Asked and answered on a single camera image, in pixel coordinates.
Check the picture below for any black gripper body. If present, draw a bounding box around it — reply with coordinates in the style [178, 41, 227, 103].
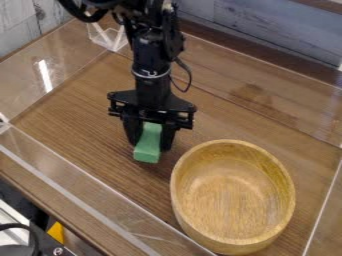
[106, 71, 198, 131]

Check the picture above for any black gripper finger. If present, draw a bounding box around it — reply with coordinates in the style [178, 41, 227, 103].
[160, 124, 176, 152]
[123, 116, 143, 145]

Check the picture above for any green rectangular block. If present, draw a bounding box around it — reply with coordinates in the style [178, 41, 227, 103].
[134, 122, 162, 164]

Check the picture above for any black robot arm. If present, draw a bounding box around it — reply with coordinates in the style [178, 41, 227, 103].
[57, 0, 196, 151]

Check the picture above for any brown wooden bowl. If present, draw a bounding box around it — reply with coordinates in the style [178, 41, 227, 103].
[170, 139, 297, 256]

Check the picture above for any yellow black device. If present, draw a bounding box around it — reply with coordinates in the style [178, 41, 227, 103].
[29, 221, 77, 256]

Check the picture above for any clear acrylic corner bracket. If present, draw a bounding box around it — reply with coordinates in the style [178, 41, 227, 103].
[87, 23, 128, 52]

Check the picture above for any clear acrylic left wall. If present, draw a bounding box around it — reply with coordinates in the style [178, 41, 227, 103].
[0, 20, 104, 121]

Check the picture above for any clear acrylic wall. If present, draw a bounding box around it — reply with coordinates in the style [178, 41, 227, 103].
[182, 35, 342, 148]
[0, 20, 104, 121]
[0, 124, 215, 256]

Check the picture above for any clear acrylic front wall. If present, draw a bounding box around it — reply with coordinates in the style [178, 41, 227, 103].
[0, 124, 215, 256]

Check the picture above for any clear acrylic back wall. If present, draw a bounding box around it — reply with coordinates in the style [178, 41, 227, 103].
[182, 35, 342, 148]

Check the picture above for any black cable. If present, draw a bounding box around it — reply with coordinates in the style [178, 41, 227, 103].
[0, 222, 40, 256]

